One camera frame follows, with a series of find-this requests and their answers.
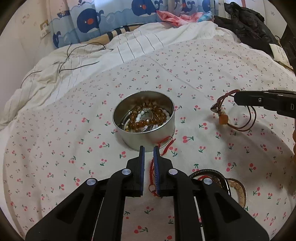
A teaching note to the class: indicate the person's right hand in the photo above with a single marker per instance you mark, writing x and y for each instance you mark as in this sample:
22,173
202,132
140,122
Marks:
294,146

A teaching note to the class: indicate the black jacket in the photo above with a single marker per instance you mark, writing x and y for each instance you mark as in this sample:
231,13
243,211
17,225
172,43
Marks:
249,27

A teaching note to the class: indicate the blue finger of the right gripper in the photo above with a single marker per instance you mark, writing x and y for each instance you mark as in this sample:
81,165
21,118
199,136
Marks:
281,101

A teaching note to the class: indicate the striped beige pillow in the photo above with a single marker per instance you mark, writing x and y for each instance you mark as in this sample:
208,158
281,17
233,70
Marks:
107,37

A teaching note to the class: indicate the pink crumpled cloth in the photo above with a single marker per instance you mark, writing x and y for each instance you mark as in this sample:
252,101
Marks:
178,21

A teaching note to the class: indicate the white striped duvet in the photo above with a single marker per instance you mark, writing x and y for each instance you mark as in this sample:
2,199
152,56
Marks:
64,68

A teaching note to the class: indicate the round silver metal tin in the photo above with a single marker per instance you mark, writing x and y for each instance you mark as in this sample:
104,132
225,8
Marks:
146,118

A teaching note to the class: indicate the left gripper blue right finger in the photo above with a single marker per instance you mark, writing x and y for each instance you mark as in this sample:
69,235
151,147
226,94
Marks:
204,209

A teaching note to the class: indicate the cherry print bed sheet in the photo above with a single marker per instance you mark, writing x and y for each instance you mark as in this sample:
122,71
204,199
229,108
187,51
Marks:
102,106

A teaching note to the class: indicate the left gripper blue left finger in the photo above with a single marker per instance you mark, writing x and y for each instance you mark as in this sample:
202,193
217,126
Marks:
94,211

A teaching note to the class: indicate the white paper booklet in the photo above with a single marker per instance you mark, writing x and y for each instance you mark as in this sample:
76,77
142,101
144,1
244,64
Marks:
280,56

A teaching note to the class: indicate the blue whale print curtain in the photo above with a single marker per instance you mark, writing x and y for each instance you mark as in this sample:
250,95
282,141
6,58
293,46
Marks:
73,22

